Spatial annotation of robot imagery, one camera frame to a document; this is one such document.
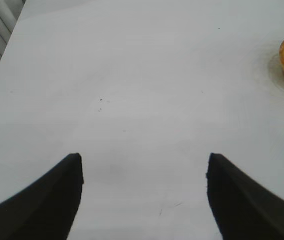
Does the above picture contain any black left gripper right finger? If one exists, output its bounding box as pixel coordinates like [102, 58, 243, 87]
[205, 152, 284, 240]

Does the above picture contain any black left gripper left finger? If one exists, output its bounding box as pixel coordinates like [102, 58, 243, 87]
[0, 152, 84, 240]

